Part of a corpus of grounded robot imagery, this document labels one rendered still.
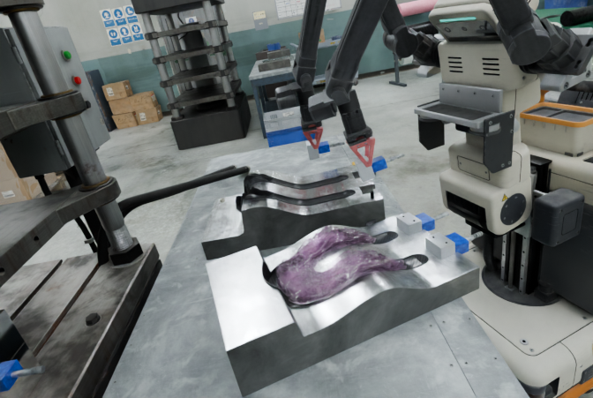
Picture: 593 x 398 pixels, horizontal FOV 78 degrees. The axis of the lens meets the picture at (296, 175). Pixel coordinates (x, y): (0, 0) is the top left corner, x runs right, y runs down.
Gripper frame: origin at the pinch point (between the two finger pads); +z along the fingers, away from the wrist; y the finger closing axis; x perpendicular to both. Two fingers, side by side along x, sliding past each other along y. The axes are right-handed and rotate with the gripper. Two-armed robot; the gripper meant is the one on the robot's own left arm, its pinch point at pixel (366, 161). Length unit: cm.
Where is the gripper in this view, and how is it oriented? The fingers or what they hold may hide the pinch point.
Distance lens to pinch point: 102.4
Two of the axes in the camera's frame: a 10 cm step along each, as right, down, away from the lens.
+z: 3.4, 9.1, 2.5
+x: 9.4, -3.3, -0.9
